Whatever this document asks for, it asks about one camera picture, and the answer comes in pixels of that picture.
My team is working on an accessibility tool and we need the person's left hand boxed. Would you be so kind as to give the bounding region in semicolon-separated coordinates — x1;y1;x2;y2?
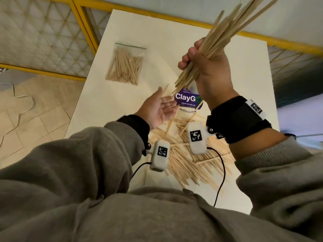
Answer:
134;87;179;130

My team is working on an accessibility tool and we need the person's right hand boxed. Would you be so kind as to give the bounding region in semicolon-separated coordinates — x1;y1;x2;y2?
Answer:
178;38;239;112

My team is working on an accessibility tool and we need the bundle of long wooden sticks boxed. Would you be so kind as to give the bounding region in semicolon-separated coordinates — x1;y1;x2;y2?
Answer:
172;0;279;95

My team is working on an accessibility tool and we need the person's right forearm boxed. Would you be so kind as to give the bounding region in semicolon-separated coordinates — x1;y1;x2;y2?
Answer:
228;128;323;233

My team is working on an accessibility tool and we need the person's left forearm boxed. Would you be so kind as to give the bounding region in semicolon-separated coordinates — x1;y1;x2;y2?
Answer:
0;121;146;207

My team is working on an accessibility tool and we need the white table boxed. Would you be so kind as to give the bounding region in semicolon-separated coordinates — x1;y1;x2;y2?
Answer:
64;9;280;215

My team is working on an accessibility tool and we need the purple round label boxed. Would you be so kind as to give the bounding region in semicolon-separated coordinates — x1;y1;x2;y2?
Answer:
174;87;204;110

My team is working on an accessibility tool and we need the black left wristband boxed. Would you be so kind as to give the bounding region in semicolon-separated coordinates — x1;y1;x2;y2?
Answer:
117;114;151;156

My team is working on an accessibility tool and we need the black wristband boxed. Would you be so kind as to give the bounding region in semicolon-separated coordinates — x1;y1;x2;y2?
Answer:
206;96;273;144
117;114;151;156

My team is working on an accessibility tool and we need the clear bag of wooden sticks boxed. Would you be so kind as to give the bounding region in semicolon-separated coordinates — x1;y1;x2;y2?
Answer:
105;43;147;86

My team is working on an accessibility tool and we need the pile of wooden sticks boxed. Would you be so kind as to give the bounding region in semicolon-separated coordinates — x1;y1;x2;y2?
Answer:
143;112;236;190

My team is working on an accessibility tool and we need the black right wristband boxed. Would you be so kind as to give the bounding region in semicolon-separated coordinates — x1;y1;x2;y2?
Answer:
206;96;273;144

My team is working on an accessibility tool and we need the white marker tag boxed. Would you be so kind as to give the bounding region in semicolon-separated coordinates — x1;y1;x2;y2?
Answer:
245;99;267;120

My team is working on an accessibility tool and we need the yellow framed mesh panel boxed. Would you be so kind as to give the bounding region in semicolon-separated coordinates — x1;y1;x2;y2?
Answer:
0;0;113;82
267;38;323;86

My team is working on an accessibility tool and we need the grey hoodie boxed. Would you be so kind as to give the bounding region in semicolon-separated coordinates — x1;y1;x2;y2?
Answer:
0;186;317;242

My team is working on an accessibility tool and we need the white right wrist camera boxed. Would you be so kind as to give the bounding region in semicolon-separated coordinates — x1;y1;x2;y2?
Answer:
187;121;209;155

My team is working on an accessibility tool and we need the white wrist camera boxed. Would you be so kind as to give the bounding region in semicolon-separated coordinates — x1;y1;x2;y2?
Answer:
146;139;171;172
187;121;209;155

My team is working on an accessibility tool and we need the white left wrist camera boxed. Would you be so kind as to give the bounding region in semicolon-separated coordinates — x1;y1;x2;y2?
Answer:
146;139;171;172

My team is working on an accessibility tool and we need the black left camera cable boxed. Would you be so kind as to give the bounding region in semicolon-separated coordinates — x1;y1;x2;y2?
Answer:
131;162;152;180

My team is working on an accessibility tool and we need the black camera cable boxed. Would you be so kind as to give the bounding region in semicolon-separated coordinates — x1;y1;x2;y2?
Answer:
206;147;226;207
131;162;152;180

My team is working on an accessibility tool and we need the black right camera cable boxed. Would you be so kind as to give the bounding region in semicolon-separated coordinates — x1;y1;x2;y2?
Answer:
206;147;226;207

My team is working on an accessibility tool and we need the white floor cable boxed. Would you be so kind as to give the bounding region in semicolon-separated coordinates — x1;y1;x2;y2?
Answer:
0;83;36;148

